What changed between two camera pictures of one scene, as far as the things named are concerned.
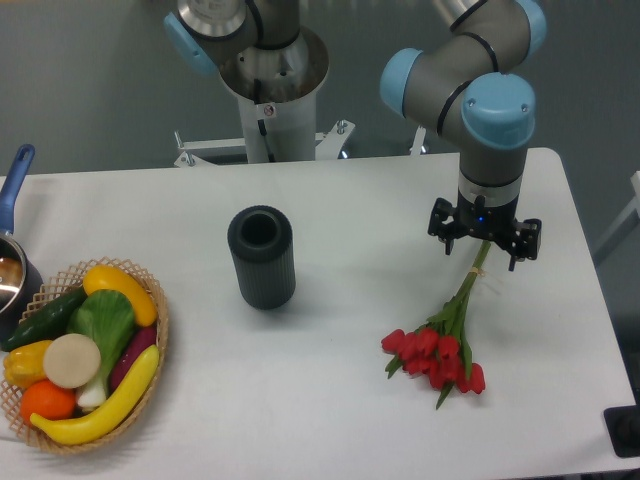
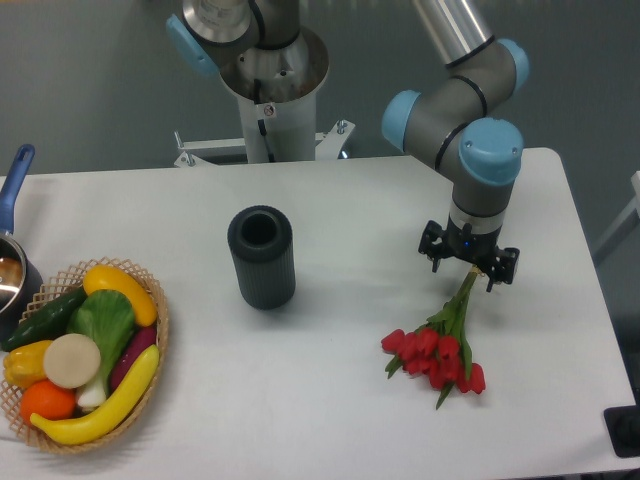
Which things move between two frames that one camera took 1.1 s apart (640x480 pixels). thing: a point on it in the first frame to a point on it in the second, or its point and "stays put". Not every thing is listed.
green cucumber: [48, 324] stays put
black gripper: [497, 223] to [435, 242]
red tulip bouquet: [440, 349] stays put
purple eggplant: [139, 340] stays put
